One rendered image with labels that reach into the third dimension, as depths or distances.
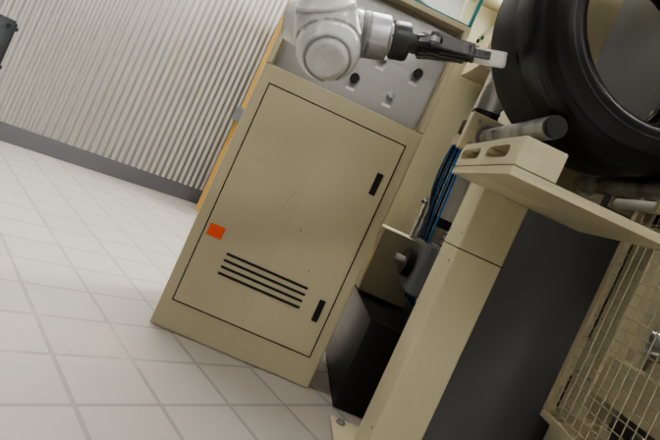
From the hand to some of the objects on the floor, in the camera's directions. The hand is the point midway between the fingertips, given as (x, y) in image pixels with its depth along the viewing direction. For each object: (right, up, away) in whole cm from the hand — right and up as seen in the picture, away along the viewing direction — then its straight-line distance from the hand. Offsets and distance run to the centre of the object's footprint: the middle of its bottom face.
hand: (488, 57), depth 102 cm
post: (-19, -100, +36) cm, 108 cm away
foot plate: (-19, -100, +36) cm, 108 cm away
